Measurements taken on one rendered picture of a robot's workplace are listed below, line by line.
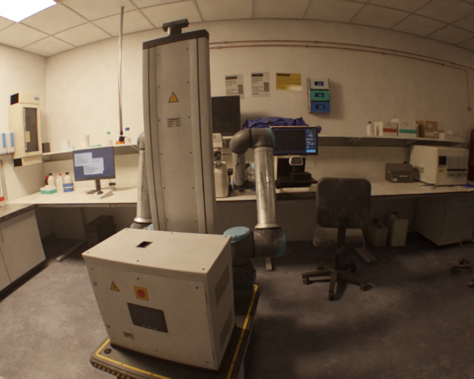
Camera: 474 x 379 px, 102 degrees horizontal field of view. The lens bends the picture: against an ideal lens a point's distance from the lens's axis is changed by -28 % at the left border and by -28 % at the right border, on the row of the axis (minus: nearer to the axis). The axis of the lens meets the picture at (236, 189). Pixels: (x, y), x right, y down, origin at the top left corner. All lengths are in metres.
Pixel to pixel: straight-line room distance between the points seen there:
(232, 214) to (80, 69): 2.82
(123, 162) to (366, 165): 2.92
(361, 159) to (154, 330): 2.80
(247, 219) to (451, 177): 2.43
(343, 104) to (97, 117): 3.08
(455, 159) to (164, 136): 2.92
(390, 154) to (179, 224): 2.73
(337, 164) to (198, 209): 2.17
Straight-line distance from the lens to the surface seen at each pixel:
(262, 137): 1.51
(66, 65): 4.13
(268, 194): 1.44
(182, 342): 1.12
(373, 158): 3.32
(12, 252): 2.95
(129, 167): 3.30
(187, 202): 1.28
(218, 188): 2.22
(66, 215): 4.02
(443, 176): 3.17
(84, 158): 3.10
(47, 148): 3.93
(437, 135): 3.81
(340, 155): 3.14
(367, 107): 3.44
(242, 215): 3.09
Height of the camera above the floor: 1.26
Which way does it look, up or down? 12 degrees down
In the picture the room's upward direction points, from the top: 2 degrees counter-clockwise
